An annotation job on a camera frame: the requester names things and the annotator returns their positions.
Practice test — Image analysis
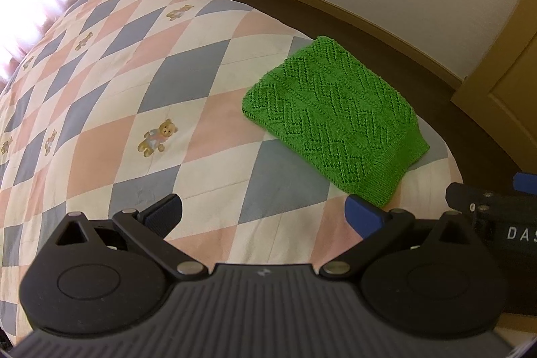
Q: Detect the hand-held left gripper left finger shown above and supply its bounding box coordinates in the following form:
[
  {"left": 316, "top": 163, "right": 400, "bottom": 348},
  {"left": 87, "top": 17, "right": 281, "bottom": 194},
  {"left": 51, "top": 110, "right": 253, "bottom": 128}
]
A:
[{"left": 54, "top": 194, "right": 210, "bottom": 280}]

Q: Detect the green knitted sweater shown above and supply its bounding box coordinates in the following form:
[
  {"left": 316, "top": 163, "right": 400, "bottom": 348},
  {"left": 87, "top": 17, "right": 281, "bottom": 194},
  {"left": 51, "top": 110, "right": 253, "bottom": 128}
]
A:
[{"left": 241, "top": 35, "right": 431, "bottom": 210}]

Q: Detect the wooden door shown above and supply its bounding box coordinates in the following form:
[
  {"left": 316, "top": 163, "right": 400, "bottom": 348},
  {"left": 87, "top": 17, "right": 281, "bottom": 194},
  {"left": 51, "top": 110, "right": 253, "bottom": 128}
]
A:
[{"left": 451, "top": 29, "right": 537, "bottom": 176}]

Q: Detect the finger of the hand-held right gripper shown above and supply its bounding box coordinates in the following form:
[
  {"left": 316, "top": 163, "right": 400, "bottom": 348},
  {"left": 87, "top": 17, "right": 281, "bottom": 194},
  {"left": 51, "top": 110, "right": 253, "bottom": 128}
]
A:
[
  {"left": 445, "top": 182, "right": 483, "bottom": 217},
  {"left": 512, "top": 172, "right": 537, "bottom": 196}
]

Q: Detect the wooden baseboard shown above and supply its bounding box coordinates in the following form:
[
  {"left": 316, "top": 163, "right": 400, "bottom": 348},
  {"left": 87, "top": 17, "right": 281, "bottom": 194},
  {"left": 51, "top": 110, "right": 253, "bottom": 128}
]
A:
[{"left": 187, "top": 0, "right": 467, "bottom": 89}]

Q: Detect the bed with checkered quilt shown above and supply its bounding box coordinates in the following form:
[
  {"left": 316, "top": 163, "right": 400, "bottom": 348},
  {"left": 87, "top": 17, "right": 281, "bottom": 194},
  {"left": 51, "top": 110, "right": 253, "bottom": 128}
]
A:
[{"left": 0, "top": 0, "right": 465, "bottom": 347}]

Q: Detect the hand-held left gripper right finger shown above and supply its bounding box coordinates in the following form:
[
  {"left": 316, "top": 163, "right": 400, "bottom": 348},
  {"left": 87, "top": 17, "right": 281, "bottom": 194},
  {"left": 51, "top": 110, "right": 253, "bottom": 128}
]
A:
[{"left": 321, "top": 194, "right": 483, "bottom": 280}]

